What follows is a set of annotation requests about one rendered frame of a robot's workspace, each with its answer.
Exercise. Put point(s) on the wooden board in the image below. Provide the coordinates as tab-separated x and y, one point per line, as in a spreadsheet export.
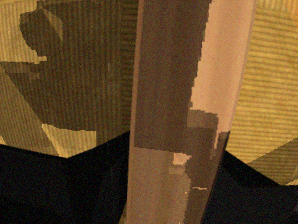
189	63

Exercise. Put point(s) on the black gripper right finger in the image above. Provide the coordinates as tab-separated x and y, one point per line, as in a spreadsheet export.
244	196

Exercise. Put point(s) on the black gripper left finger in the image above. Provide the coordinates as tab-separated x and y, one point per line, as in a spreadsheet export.
88	188

